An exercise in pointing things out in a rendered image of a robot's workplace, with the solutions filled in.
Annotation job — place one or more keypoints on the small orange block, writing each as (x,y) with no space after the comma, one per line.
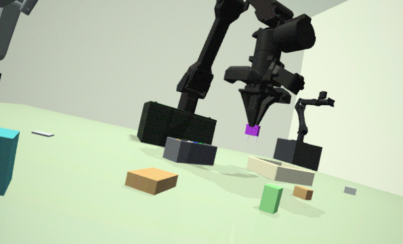
(303,193)

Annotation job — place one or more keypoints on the green rectangular block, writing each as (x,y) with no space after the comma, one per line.
(270,198)

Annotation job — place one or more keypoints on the tan flat box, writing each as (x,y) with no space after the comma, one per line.
(151,180)

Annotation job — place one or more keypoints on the white flat bar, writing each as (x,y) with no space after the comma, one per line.
(42,133)

